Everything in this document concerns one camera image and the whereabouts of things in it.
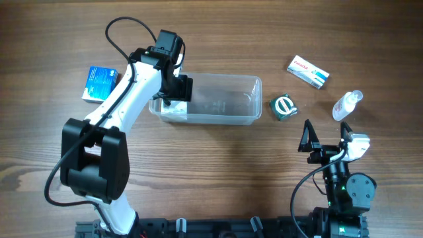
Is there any white medicine box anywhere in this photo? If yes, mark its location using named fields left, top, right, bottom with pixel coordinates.
left=161, top=100, right=188, bottom=121

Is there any green balm tin box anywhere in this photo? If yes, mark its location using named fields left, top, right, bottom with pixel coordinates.
left=269, top=93, right=298, bottom=121

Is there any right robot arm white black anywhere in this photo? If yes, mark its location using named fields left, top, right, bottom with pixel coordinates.
left=290, top=120, right=377, bottom=238

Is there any clear plastic container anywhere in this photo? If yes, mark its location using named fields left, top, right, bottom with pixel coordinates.
left=149, top=72, right=262, bottom=126

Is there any small clear spray bottle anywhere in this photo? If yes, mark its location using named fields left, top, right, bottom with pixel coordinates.
left=332, top=90, right=364, bottom=121

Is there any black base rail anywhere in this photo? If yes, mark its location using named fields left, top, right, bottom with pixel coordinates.
left=75, top=216, right=369, bottom=238

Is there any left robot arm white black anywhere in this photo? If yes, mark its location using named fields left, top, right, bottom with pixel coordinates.
left=60, top=30, right=193, bottom=237

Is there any white Panadol box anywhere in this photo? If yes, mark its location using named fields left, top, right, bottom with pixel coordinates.
left=287, top=56, right=330, bottom=89

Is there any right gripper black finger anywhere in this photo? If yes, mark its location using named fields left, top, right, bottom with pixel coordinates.
left=298, top=119, right=320, bottom=152
left=340, top=121, right=353, bottom=141

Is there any blue lozenge box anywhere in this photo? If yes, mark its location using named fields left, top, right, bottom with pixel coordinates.
left=81, top=66, right=118, bottom=103

